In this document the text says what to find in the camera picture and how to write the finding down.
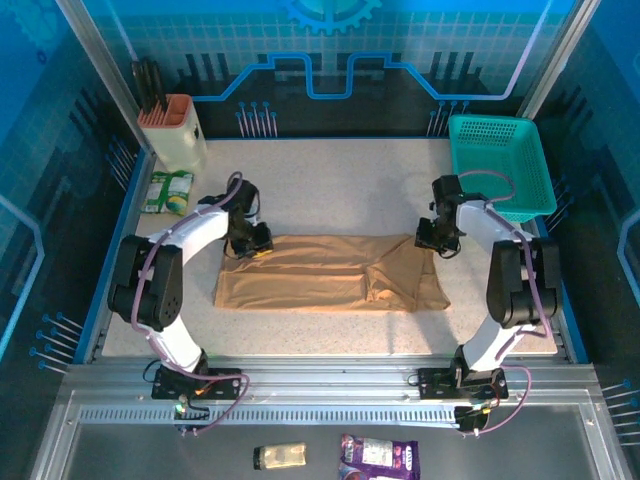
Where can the tan t-shirt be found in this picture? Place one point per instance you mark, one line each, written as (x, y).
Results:
(325, 275)

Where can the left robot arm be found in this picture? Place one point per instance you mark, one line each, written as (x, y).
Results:
(200, 232)

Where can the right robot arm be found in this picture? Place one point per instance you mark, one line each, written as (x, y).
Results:
(480, 220)

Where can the green snack packet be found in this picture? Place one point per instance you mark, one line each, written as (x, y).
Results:
(167, 192)

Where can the teal plastic basket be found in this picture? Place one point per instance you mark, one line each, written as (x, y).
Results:
(520, 150)

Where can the cream knife block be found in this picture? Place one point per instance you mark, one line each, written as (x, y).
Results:
(175, 140)

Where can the small circuit board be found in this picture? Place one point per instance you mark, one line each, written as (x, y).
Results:
(187, 412)
(472, 417)

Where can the small yellowish bottle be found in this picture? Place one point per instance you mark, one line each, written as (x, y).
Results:
(280, 456)

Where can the purple snack packet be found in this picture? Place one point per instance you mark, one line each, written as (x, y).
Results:
(377, 457)

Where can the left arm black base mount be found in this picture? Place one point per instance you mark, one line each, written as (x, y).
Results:
(225, 382)

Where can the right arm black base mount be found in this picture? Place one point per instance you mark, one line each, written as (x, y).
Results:
(435, 382)

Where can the aluminium base frame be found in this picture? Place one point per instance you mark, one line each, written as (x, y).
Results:
(325, 375)

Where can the aluminium corner post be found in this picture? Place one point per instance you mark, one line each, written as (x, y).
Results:
(95, 55)
(555, 55)

